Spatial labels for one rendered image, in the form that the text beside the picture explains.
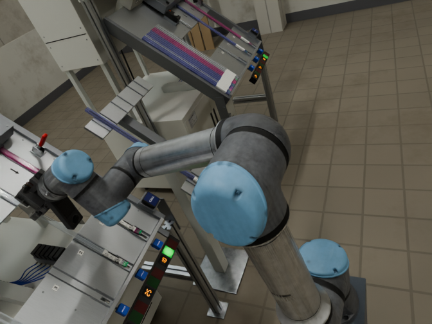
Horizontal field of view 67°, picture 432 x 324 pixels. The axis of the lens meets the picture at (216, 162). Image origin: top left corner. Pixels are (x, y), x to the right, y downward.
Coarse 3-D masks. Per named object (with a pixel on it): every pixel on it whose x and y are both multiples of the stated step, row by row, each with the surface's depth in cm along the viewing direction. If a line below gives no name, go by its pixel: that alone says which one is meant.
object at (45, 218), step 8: (0, 192) 91; (8, 200) 92; (16, 200) 92; (40, 216) 93; (56, 224) 94; (64, 232) 94; (72, 232) 95; (80, 240) 95; (88, 240) 96; (96, 248) 96; (120, 264) 97
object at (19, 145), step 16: (16, 144) 102; (32, 144) 104; (0, 160) 97; (32, 160) 102; (48, 160) 104; (0, 176) 95; (16, 176) 97; (32, 176) 99; (16, 192) 94; (0, 208) 90
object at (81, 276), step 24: (144, 216) 109; (72, 240) 95; (96, 240) 98; (120, 240) 101; (144, 240) 105; (72, 264) 92; (96, 264) 95; (48, 288) 86; (72, 288) 88; (96, 288) 91; (24, 312) 81; (48, 312) 83; (72, 312) 86; (96, 312) 88
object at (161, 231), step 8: (160, 232) 113; (168, 232) 114; (176, 240) 111; (160, 256) 106; (168, 256) 107; (160, 264) 104; (160, 280) 102; (144, 288) 98; (152, 288) 99; (136, 296) 99; (144, 296) 97; (152, 296) 98; (128, 320) 92
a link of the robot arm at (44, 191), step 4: (44, 172) 75; (40, 180) 75; (40, 184) 75; (40, 188) 75; (44, 188) 74; (40, 192) 76; (44, 192) 75; (48, 192) 75; (44, 196) 76; (48, 196) 76; (52, 196) 76; (56, 196) 75; (60, 196) 76; (64, 196) 77; (56, 200) 78
